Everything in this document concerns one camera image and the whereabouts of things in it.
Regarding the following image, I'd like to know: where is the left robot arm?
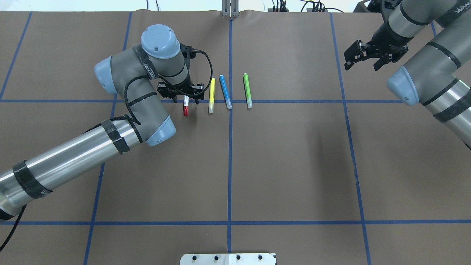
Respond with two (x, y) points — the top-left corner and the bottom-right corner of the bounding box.
(0, 25), (205, 222)

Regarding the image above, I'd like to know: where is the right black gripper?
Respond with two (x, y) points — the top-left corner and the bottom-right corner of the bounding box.
(344, 26), (409, 71)

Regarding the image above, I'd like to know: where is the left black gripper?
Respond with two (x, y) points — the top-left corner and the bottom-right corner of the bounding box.
(157, 43), (205, 104)

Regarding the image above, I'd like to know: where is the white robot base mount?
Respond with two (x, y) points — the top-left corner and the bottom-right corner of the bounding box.
(180, 253), (277, 265)

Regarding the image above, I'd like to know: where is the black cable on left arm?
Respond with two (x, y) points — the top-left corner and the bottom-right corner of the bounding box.
(0, 50), (213, 251)

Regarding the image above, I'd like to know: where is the green highlighter pen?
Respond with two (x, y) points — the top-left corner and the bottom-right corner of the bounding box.
(243, 73), (253, 109)

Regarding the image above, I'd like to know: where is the red marker pen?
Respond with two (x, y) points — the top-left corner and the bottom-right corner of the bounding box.
(182, 95), (190, 116)

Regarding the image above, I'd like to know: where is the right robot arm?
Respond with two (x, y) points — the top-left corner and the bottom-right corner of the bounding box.
(344, 0), (471, 146)

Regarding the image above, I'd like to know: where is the yellow highlighter pen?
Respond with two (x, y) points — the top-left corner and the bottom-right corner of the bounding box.
(208, 77), (216, 114)

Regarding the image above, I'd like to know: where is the blue marker pen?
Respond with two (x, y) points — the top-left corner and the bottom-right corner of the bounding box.
(219, 74), (232, 110)

